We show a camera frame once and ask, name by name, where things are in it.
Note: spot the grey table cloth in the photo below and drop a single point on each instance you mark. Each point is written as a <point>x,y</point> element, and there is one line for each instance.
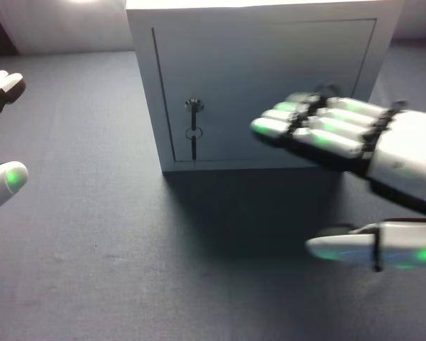
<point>92,284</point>

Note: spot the white cabinet box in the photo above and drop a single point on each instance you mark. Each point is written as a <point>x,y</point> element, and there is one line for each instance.
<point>142,71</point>

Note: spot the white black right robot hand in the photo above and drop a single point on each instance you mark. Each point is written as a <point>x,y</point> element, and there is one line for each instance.
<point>404,142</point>

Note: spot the dark key in lock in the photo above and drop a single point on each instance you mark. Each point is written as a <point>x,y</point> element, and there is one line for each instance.
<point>194,115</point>

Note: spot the white cabinet door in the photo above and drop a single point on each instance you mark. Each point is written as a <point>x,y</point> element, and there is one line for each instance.
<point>252,64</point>

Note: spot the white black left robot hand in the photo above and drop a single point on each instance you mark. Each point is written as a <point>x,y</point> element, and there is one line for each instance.
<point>3,177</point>

